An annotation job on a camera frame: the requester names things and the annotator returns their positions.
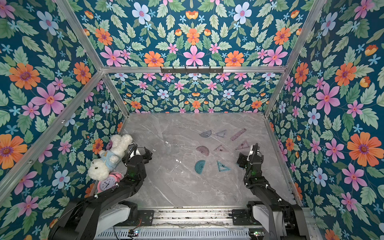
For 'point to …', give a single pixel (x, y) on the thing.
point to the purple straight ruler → (234, 137)
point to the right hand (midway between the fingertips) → (250, 153)
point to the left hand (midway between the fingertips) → (138, 149)
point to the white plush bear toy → (99, 169)
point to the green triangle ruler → (220, 164)
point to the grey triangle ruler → (221, 133)
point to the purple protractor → (203, 149)
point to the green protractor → (199, 166)
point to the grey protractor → (205, 134)
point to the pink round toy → (114, 178)
